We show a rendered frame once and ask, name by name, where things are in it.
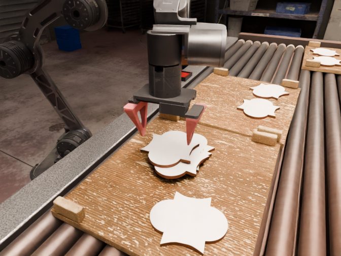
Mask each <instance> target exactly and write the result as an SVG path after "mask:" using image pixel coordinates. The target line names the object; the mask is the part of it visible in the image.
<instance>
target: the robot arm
mask: <svg viewBox="0 0 341 256"><path fill-rule="evenodd" d="M189 2H190V0H154V3H153V7H154V15H155V24H154V25H153V29H152V30H149V31H147V49H148V63H149V67H148V72H149V83H148V84H145V85H144V86H143V87H141V88H140V89H139V90H138V91H136V92H135V93H134V94H133V96H132V97H131V98H130V99H129V100H128V104H126V105H125V106H124V111H125V113H126V114H127V115H128V117H129V118H130V119H131V120H132V122H133V123H134V124H135V125H136V127H137V129H138V131H139V133H140V134H141V136H142V137H143V136H144V134H145V133H146V126H147V109H148V103H154V104H159V113H163V114H169V115H175V116H182V117H186V136H187V145H190V143H191V140H192V137H193V134H194V131H195V128H196V125H197V124H198V122H199V120H200V118H201V116H202V114H203V112H204V110H205V108H206V104H201V103H196V104H194V105H193V106H192V107H191V109H190V110H189V107H190V102H191V100H195V98H196V90H195V89H189V88H181V72H182V46H184V58H185V59H187V61H188V65H190V66H213V67H223V66H224V61H225V49H226V36H227V29H226V26H225V25H223V24H214V23H200V22H197V19H196V18H188V16H189ZM138 111H140V115H141V120H142V124H141V122H140V120H139V117H138Z"/></svg>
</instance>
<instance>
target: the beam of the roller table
mask: <svg viewBox="0 0 341 256"><path fill-rule="evenodd" d="M237 41H238V38H236V37H227V38H226V49H225V52H227V51H228V50H229V49H230V48H231V47H232V46H233V45H235V44H236V43H237ZM209 67H210V66H190V65H189V66H187V67H186V68H185V69H183V71H187V72H192V76H191V77H190V78H189V79H188V80H187V81H181V88H186V87H187V86H188V85H189V84H191V83H192V82H193V81H194V80H195V79H196V78H197V77H199V76H200V75H201V74H202V73H203V72H204V71H205V70H206V69H208V68H209ZM158 112H159V104H154V103H148V109H147V122H148V121H149V120H150V119H151V118H152V117H153V116H155V115H156V114H157V113H158ZM136 131H138V129H137V127H136V125H135V124H134V123H133V122H132V120H131V119H130V118H129V117H128V115H127V114H126V113H123V114H122V115H120V116H119V117H118V118H116V119H115V120H114V121H112V122H111V123H110V124H108V125H107V126H105V127H104V128H103V129H102V130H100V131H99V132H97V133H96V134H95V135H93V136H92V137H91V138H89V139H88V140H87V141H85V142H84V143H82V144H81V145H80V146H78V147H77V148H76V149H74V150H73V151H72V152H70V153H69V154H68V155H66V156H65V157H63V158H62V159H61V160H59V161H58V162H57V163H55V164H54V165H53V166H51V167H50V168H48V169H47V170H46V171H45V172H43V173H42V174H40V175H39V176H38V177H36V178H35V179H34V180H32V181H31V182H30V183H28V184H27V185H25V186H24V187H23V188H21V189H20V190H19V191H17V192H16V193H14V194H13V195H12V196H10V197H9V198H7V199H6V200H5V201H3V202H2V203H1V204H0V252H1V251H2V250H3V249H4V248H6V247H7V246H8V245H9V244H10V243H11V242H12V241H14V240H15V239H16V238H17V237H18V236H19V235H20V234H21V233H23V232H24V231H25V230H26V229H27V228H28V227H29V226H30V225H32V224H33V223H34V222H35V221H36V220H37V219H38V218H39V217H41V216H42V215H43V214H44V213H45V212H46V211H47V210H48V209H50V208H51V207H52V206H53V205H54V204H53V201H54V200H55V199H56V198H57V197H59V196H60V197H63V196H64V195H65V194H67V193H68V192H69V191H70V190H71V189H72V188H73V187H74V186H76V185H77V184H78V183H79V182H80V181H81V180H82V179H83V178H85V177H86V176H87V175H88V174H89V173H90V172H91V171H92V170H94V169H95V168H96V167H97V166H98V165H99V164H100V163H102V162H103V161H104V160H105V159H106V158H107V157H108V156H109V155H110V154H112V153H113V152H114V151H115V150H116V149H117V148H118V147H120V146H121V145H122V144H123V143H124V142H125V141H126V140H127V139H129V138H130V137H131V136H132V135H133V134H134V133H135V132H136Z"/></svg>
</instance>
